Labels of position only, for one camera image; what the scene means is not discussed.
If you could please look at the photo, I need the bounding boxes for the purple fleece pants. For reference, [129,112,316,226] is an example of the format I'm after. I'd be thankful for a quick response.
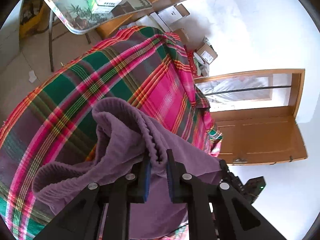
[32,98,221,239]

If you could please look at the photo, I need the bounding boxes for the folding table with printed top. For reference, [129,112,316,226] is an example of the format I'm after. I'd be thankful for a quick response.
[44,0,152,72]

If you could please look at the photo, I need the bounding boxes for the wooden door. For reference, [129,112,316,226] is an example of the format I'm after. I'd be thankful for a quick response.
[195,69,308,165]

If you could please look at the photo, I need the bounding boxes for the black vertical pole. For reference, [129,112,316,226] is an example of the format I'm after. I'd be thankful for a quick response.
[204,85,291,96]

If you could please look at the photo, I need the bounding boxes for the brown cardboard box with label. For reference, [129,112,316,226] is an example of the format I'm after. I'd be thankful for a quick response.
[196,43,217,64]

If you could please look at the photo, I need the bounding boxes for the pink green plaid bedsheet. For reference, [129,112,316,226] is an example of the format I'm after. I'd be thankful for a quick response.
[1,27,222,239]

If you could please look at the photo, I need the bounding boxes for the plain brown cardboard box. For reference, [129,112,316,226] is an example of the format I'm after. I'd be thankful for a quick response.
[173,28,189,45]

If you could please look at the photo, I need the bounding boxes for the white open cardboard box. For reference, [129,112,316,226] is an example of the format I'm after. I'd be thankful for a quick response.
[157,3,190,26]

